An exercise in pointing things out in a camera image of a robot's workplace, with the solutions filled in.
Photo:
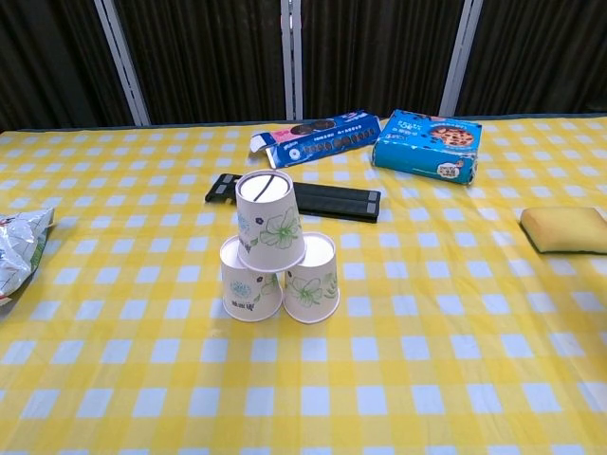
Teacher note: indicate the paper cup with black-lined base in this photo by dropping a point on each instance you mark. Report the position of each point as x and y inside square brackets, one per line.
[270, 227]

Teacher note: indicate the paper cup with green flower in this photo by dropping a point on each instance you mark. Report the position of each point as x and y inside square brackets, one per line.
[310, 294]

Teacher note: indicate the paper cup with blue flower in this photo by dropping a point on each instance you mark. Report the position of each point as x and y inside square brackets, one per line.
[246, 296]

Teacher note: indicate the yellow white checkered tablecloth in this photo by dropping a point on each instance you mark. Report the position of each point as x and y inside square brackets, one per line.
[379, 379]

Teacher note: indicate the black folding stand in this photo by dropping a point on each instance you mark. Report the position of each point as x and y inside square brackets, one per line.
[336, 201]

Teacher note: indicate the open blue Oreo box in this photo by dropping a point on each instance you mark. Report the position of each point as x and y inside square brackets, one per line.
[322, 142]

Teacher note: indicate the blue chocolate chip cookie box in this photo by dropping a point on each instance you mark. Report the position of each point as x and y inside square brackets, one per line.
[422, 151]

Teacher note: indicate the dark pleated screen panel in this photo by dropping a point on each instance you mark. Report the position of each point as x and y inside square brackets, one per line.
[374, 57]
[540, 57]
[52, 61]
[208, 61]

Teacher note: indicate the yellow sponge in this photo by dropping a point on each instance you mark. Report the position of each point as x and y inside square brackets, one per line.
[564, 227]

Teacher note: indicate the silver snack bag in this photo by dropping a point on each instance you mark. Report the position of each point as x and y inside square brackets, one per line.
[19, 265]

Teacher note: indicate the white screen frame post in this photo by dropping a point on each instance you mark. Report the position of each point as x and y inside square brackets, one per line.
[457, 61]
[124, 66]
[292, 61]

